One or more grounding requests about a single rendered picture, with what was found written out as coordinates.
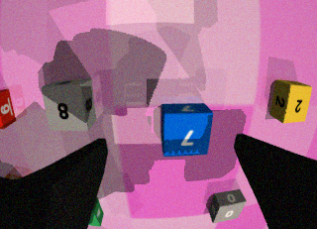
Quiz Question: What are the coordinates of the blue block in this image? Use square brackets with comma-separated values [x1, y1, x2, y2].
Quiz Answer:
[161, 103, 213, 158]

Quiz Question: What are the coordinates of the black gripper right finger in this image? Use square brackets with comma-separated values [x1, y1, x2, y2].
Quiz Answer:
[234, 134, 317, 229]

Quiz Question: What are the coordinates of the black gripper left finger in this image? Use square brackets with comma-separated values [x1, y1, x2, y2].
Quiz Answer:
[0, 139, 108, 229]

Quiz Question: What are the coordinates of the dark red block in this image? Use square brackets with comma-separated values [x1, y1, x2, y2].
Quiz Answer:
[0, 89, 16, 130]

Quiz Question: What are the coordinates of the orange block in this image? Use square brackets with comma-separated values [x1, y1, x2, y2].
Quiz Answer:
[5, 173, 20, 180]

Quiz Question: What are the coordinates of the yellow block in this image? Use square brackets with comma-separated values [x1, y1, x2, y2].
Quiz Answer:
[270, 79, 313, 123]

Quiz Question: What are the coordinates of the green block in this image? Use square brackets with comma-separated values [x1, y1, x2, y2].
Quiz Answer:
[88, 197, 104, 226]

